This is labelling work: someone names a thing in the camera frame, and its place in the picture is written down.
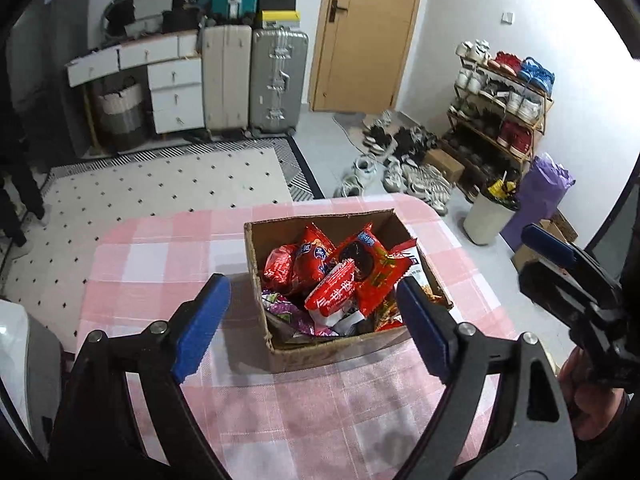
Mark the small cardboard box on floor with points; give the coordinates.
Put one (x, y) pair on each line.
(524, 255)

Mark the red dark snack bag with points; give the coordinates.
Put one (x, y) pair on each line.
(377, 270)

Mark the dark grey refrigerator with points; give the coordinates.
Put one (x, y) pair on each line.
(48, 35)

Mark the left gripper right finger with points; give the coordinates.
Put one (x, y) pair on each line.
(431, 327)

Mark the operator right hand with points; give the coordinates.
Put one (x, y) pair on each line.
(596, 405)

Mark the white trash bin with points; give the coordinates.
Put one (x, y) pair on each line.
(493, 208)

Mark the brown box by shoes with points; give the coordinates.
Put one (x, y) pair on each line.
(450, 167)

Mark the purple gift bag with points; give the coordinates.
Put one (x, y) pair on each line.
(541, 191)

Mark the red white snack bag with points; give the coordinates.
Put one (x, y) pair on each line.
(333, 291)

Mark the wooden shoe rack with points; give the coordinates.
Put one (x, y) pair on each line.
(498, 115)

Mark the wooden door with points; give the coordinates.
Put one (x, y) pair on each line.
(361, 52)

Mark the beige suitcase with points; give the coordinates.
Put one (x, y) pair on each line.
(226, 76)

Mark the red orange snack bag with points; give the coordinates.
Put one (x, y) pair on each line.
(296, 269)

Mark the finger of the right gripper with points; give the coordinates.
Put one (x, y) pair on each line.
(549, 247)
(558, 294)

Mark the SF cardboard box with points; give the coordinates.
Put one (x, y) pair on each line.
(356, 335)

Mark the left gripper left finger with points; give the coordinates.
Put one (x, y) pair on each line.
(194, 324)

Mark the white drawer cabinet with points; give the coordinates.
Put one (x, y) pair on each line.
(173, 76)

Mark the white dotted rug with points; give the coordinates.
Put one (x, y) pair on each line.
(87, 200)

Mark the person in black clothes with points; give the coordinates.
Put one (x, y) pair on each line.
(15, 165)

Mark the silver suitcase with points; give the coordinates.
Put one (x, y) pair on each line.
(277, 73)

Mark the pink checked tablecloth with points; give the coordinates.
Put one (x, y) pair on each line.
(356, 419)

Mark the woven laundry basket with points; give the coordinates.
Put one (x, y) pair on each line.
(122, 114)

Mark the purple snack bag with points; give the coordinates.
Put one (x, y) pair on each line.
(297, 321)

